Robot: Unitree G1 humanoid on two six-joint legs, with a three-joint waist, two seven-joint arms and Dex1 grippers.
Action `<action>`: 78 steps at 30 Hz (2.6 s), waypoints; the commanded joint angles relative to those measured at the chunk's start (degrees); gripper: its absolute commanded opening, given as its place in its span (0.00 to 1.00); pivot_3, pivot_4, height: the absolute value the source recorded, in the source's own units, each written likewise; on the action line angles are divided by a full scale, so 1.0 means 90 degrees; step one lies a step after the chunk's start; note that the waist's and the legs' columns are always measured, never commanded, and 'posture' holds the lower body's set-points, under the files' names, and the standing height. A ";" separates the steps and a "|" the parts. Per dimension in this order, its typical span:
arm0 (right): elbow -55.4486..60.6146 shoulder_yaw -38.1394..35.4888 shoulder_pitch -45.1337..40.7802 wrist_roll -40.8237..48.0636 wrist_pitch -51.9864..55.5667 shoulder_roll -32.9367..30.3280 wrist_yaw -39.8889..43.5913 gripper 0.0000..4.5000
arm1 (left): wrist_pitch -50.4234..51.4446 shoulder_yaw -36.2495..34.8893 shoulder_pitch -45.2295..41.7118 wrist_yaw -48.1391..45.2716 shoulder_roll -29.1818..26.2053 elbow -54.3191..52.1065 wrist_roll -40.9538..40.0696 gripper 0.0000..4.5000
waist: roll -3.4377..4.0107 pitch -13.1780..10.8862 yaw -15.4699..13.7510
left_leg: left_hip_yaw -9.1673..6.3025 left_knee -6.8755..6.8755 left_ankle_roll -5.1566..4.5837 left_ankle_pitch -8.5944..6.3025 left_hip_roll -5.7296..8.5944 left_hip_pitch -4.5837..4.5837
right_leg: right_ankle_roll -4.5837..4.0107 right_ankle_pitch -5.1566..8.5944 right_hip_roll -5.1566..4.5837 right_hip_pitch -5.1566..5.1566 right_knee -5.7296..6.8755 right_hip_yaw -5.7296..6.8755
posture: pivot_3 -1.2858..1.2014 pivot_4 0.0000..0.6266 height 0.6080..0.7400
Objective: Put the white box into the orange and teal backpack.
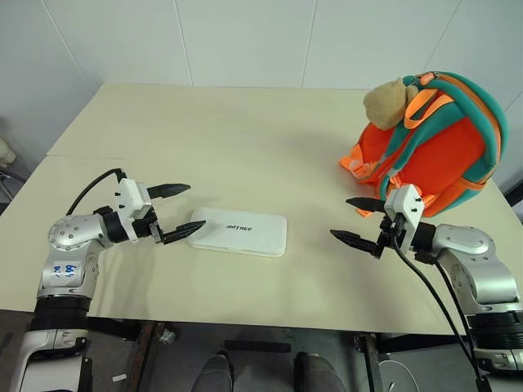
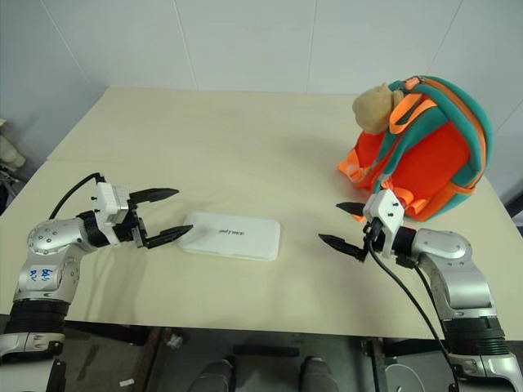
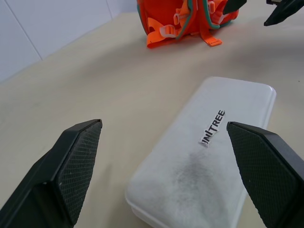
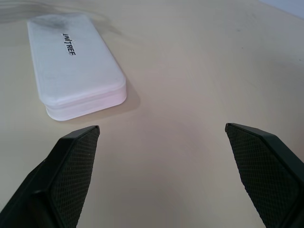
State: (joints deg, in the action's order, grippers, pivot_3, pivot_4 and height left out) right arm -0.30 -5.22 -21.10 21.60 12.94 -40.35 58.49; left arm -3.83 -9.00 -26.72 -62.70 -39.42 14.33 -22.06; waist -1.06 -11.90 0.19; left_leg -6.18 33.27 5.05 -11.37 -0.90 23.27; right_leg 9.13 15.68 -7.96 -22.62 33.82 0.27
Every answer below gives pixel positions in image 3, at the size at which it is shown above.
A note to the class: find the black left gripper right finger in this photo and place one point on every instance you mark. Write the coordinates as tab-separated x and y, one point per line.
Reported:
268	171

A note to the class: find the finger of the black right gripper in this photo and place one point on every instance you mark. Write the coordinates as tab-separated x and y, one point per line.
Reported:
231	6
283	13

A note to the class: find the orange backpack with teal trim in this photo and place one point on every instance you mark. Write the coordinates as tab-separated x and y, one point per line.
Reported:
183	21

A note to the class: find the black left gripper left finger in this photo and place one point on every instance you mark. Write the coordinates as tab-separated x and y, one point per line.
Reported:
54	175

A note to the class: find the white translucent plastic case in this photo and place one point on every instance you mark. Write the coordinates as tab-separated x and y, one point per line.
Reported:
190	175

